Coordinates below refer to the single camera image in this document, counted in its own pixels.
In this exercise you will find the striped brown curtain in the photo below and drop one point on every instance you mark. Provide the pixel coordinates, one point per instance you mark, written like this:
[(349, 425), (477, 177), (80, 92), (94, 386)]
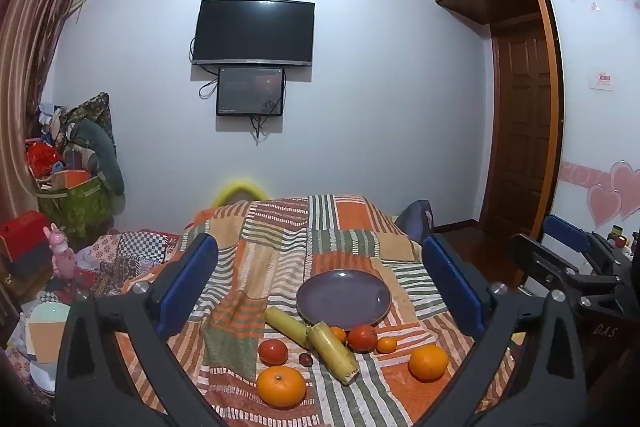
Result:
[(30, 30)]

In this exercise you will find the white wardrobe sliding door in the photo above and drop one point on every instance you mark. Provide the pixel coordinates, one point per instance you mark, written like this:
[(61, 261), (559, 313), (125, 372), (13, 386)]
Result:
[(598, 182)]

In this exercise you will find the yellow round cushion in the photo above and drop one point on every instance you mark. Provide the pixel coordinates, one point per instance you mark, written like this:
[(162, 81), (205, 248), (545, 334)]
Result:
[(239, 187)]

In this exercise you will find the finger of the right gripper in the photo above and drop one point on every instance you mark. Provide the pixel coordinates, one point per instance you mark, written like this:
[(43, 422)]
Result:
[(574, 238), (538, 262)]

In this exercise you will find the checkered quilt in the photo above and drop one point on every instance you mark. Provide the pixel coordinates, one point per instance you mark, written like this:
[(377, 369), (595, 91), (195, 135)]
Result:
[(115, 258)]

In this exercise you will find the dark red plum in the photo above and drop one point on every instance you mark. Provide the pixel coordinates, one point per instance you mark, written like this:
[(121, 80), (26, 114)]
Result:
[(305, 359)]

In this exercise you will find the red tomato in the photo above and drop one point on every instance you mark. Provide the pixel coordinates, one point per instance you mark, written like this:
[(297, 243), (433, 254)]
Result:
[(273, 352), (362, 338)]

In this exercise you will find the small mandarin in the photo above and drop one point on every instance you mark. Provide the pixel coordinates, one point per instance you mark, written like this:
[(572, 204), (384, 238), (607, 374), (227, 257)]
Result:
[(339, 333), (386, 345)]

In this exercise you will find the wooden door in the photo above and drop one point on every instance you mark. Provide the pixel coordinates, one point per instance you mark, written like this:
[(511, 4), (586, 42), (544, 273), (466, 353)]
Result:
[(522, 135)]

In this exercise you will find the small black wall monitor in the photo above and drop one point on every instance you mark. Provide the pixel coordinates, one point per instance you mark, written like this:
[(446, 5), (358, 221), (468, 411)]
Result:
[(250, 92)]

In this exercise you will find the red box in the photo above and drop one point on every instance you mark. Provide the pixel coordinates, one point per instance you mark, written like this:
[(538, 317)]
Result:
[(22, 233)]

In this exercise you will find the large orange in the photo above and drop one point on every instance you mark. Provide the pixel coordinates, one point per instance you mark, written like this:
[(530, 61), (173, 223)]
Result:
[(281, 387), (428, 363)]

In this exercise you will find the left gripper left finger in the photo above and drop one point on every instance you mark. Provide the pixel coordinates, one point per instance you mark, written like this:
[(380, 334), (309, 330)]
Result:
[(93, 386)]

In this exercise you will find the pink toy figure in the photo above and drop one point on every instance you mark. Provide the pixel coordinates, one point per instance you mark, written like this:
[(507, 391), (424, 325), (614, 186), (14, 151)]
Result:
[(63, 257)]

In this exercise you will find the purple ceramic plate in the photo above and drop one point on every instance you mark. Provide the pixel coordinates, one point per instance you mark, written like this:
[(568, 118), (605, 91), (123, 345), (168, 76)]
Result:
[(344, 298)]

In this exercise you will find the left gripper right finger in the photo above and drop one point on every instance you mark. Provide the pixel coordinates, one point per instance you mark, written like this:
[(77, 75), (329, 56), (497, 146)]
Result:
[(547, 386)]

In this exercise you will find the green cardboard box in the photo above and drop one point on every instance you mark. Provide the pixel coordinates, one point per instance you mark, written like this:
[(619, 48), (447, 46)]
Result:
[(79, 211)]

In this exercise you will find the black wall television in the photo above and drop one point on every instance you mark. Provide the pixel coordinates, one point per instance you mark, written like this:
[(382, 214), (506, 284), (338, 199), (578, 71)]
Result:
[(254, 32)]

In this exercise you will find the striped patchwork bed cover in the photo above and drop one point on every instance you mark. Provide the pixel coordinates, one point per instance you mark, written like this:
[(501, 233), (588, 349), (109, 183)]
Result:
[(332, 259)]

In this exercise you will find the grey green pillow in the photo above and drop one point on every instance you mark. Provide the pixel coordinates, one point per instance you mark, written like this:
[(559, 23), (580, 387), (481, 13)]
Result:
[(103, 161)]

